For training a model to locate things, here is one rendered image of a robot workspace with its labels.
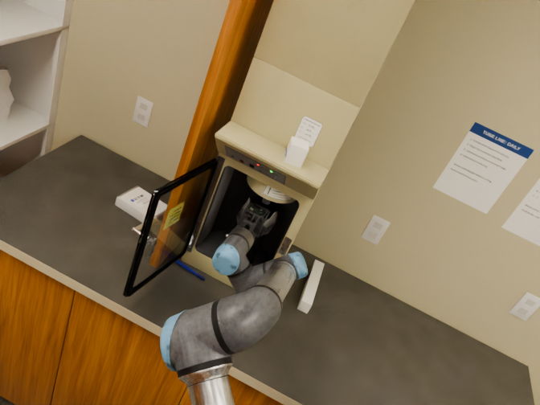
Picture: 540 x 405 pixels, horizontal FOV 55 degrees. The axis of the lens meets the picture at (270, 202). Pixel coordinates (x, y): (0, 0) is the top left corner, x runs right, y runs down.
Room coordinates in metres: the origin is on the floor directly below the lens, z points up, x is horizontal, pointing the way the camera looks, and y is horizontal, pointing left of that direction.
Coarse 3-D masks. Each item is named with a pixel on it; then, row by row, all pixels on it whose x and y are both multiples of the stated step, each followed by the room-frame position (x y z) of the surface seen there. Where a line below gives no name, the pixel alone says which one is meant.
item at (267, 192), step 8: (248, 176) 1.43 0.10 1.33; (248, 184) 1.39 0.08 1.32; (256, 184) 1.38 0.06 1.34; (264, 184) 1.38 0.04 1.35; (256, 192) 1.37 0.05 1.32; (264, 192) 1.37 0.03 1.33; (272, 192) 1.37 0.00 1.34; (280, 192) 1.38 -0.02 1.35; (272, 200) 1.36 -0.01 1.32; (280, 200) 1.37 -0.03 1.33; (288, 200) 1.39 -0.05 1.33
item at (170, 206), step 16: (208, 176) 1.32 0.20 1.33; (176, 192) 1.16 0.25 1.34; (192, 192) 1.25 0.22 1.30; (160, 208) 1.10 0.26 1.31; (176, 208) 1.19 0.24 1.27; (192, 208) 1.29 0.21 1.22; (144, 224) 1.05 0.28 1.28; (160, 224) 1.13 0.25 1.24; (176, 224) 1.22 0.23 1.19; (160, 240) 1.15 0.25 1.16; (176, 240) 1.25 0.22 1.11; (144, 256) 1.09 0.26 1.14; (160, 256) 1.19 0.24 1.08; (144, 272) 1.12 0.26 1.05
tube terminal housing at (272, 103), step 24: (264, 72) 1.36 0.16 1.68; (240, 96) 1.36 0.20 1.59; (264, 96) 1.36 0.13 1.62; (288, 96) 1.35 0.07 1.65; (312, 96) 1.35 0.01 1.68; (336, 96) 1.34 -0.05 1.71; (240, 120) 1.36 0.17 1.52; (264, 120) 1.36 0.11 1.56; (288, 120) 1.35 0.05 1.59; (336, 120) 1.34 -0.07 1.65; (336, 144) 1.34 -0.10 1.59; (240, 168) 1.36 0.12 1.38; (288, 192) 1.34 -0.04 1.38; (192, 264) 1.36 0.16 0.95
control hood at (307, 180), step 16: (224, 128) 1.30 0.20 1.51; (240, 128) 1.34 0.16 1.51; (224, 144) 1.26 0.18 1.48; (240, 144) 1.25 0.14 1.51; (256, 144) 1.29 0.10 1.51; (272, 144) 1.33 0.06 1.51; (256, 160) 1.25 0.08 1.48; (272, 160) 1.24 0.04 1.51; (288, 176) 1.24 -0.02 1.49; (304, 176) 1.23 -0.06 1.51; (320, 176) 1.27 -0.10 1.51; (304, 192) 1.29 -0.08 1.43
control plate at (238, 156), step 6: (228, 150) 1.29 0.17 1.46; (234, 150) 1.27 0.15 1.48; (228, 156) 1.33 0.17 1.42; (234, 156) 1.30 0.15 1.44; (240, 156) 1.28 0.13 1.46; (246, 156) 1.26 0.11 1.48; (240, 162) 1.32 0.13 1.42; (246, 162) 1.30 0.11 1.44; (252, 162) 1.28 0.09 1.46; (258, 162) 1.26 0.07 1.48; (252, 168) 1.32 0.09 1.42; (258, 168) 1.30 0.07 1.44; (264, 168) 1.27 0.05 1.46; (264, 174) 1.31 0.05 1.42; (270, 174) 1.29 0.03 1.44; (276, 174) 1.27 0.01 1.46; (282, 174) 1.25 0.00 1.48; (276, 180) 1.31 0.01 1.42; (282, 180) 1.29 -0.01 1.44
